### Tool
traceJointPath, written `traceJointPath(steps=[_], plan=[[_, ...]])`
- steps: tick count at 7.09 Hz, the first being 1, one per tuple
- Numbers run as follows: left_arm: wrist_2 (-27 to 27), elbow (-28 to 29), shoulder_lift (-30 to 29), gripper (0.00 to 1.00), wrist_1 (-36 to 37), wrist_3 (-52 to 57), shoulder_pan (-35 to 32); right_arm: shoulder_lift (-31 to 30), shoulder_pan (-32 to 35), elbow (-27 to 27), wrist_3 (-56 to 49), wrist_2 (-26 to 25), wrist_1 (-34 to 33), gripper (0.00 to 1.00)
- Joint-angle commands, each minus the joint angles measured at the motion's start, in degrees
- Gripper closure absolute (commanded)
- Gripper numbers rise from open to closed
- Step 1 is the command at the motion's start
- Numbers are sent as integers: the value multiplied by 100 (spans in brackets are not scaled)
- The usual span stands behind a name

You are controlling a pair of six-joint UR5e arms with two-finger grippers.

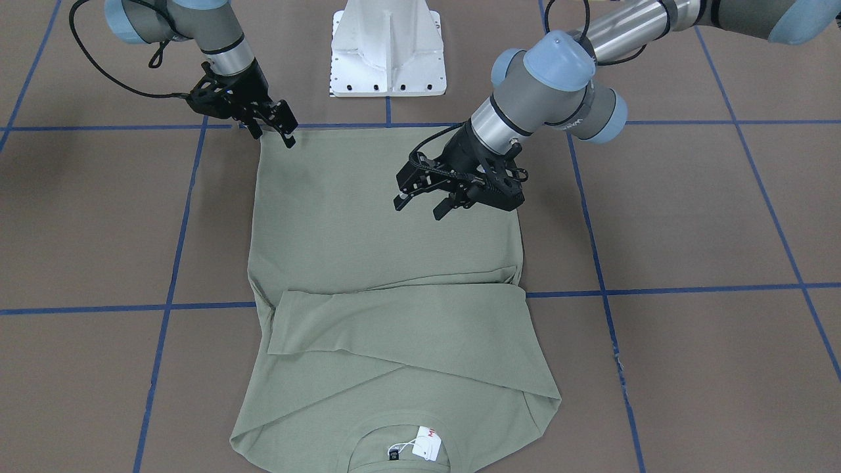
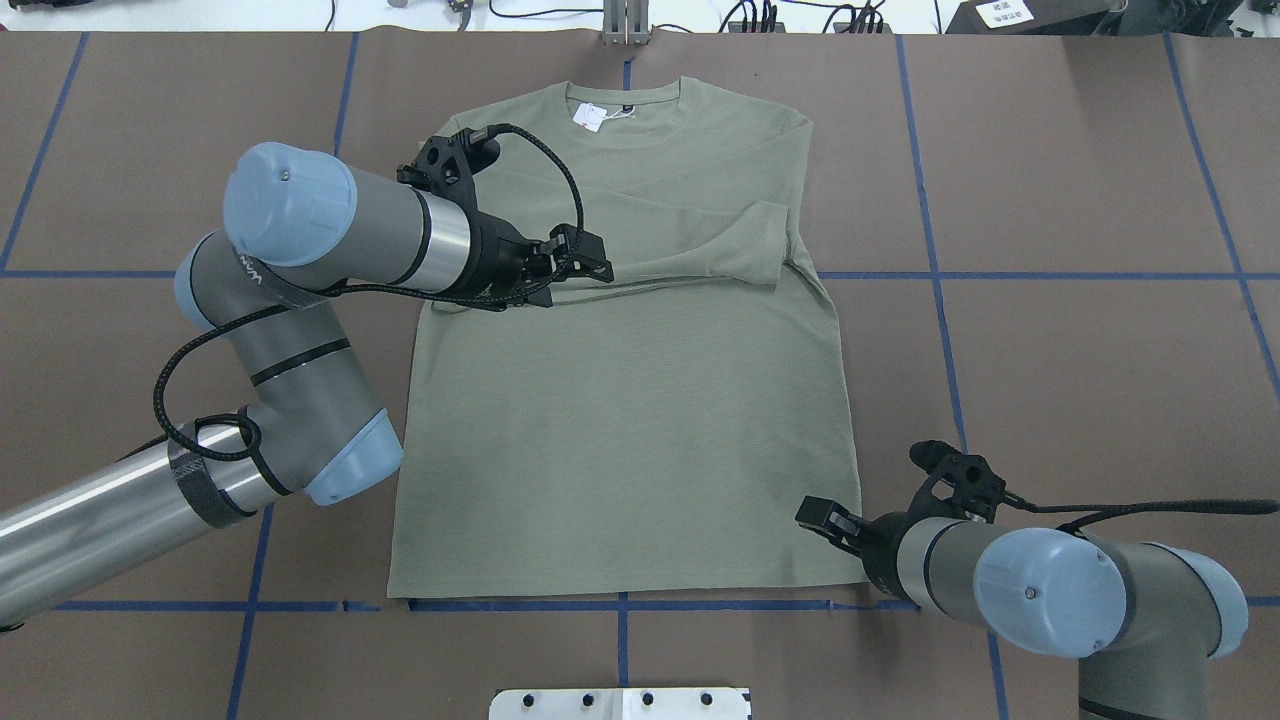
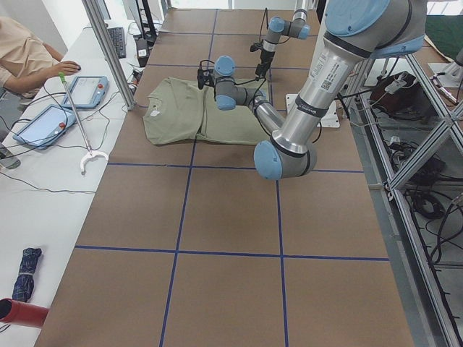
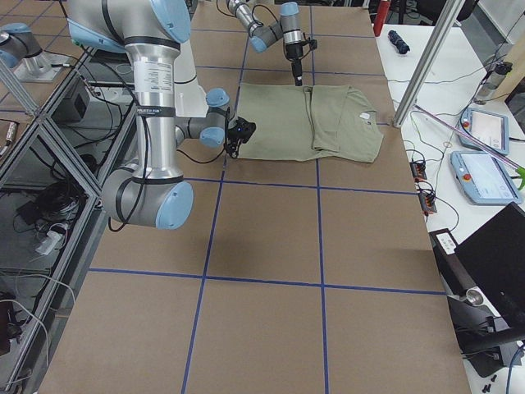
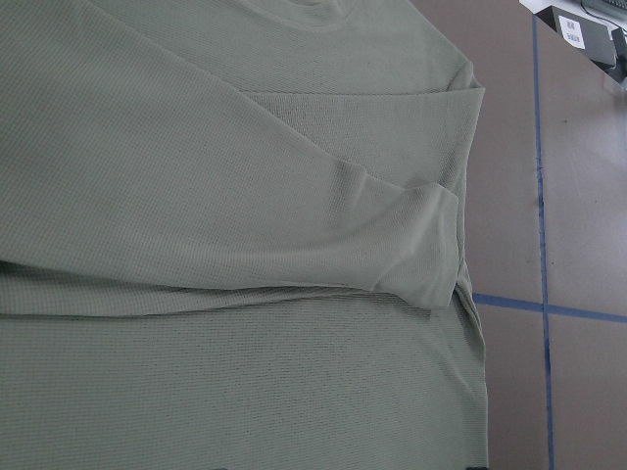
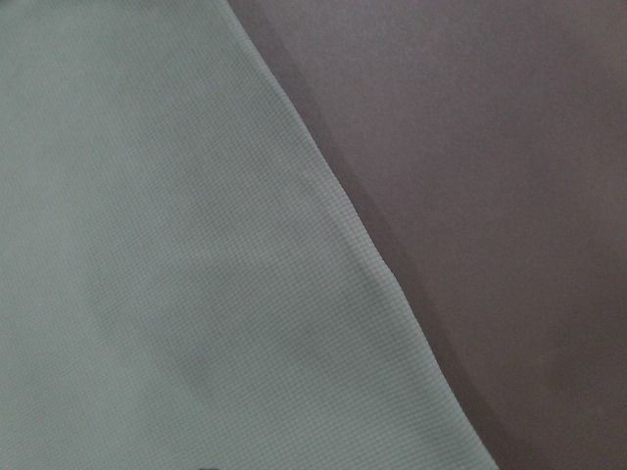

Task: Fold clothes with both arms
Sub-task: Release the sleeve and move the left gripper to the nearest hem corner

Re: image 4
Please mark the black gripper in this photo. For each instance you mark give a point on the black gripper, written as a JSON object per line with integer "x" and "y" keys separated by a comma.
{"x": 247, "y": 130}
{"x": 294, "y": 52}

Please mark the olive green long-sleeve shirt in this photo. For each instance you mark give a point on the olive green long-sleeve shirt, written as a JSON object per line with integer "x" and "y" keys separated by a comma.
{"x": 301, "y": 123}

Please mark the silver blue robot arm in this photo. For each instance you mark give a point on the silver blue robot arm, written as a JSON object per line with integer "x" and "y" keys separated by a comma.
{"x": 171, "y": 106}
{"x": 286, "y": 28}

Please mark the dark blue folded umbrella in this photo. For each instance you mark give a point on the dark blue folded umbrella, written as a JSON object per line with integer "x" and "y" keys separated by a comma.
{"x": 400, "y": 45}

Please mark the red fire extinguisher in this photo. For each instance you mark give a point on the red fire extinguisher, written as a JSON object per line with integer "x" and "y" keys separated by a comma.
{"x": 380, "y": 19}

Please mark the upper orange black connector box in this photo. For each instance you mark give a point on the upper orange black connector box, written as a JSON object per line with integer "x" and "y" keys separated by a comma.
{"x": 418, "y": 170}

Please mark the orange black connector box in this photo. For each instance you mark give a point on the orange black connector box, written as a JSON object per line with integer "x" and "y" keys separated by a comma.
{"x": 427, "y": 200}
{"x": 418, "y": 170}

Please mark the lower orange black connector box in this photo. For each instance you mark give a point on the lower orange black connector box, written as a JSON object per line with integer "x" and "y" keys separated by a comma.
{"x": 427, "y": 200}

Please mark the clear water bottle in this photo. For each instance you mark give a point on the clear water bottle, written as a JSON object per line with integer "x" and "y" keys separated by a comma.
{"x": 492, "y": 81}

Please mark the upper blue teach pendant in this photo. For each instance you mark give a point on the upper blue teach pendant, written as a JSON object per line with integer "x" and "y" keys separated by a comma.
{"x": 490, "y": 128}

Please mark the blue teach pendant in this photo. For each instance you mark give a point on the blue teach pendant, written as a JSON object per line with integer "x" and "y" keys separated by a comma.
{"x": 490, "y": 128}
{"x": 483, "y": 179}

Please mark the white power strip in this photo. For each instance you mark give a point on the white power strip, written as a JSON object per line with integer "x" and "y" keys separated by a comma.
{"x": 49, "y": 242}

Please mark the lower blue teach pendant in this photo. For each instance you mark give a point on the lower blue teach pendant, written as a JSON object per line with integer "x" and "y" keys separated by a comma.
{"x": 483, "y": 179}

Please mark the black monitor with label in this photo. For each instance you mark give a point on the black monitor with label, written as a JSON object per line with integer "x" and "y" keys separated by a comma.
{"x": 492, "y": 258}

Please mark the grey aluminium frame post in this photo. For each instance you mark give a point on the grey aluminium frame post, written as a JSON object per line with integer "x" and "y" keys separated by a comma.
{"x": 438, "y": 36}

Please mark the aluminium extrusion side frame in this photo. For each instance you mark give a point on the aluminium extrusion side frame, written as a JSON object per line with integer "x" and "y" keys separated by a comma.
{"x": 52, "y": 180}

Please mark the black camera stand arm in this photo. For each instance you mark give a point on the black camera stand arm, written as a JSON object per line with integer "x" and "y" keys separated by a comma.
{"x": 486, "y": 341}

